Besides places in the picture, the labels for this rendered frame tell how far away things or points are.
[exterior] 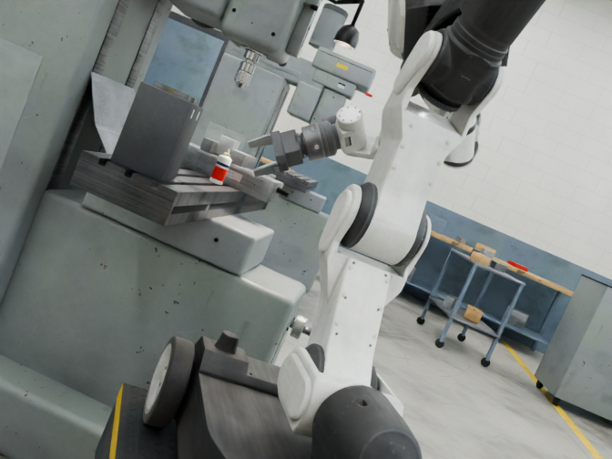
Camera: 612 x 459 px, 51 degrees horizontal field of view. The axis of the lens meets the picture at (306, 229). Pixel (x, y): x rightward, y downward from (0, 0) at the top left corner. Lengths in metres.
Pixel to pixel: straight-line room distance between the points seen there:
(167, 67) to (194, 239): 7.21
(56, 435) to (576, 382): 4.73
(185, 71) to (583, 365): 5.92
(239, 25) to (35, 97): 0.60
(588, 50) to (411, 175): 7.70
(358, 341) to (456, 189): 7.23
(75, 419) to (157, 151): 0.81
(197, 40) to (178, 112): 7.46
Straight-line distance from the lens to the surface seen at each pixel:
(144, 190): 1.44
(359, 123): 1.58
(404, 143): 1.32
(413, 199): 1.33
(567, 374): 5.93
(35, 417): 1.96
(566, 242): 8.76
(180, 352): 1.45
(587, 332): 5.89
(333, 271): 1.32
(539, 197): 8.65
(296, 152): 1.58
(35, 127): 1.94
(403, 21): 1.50
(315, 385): 1.17
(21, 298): 2.07
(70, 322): 2.01
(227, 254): 1.81
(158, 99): 1.47
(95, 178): 1.48
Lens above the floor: 1.08
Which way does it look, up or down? 6 degrees down
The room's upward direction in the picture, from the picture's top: 23 degrees clockwise
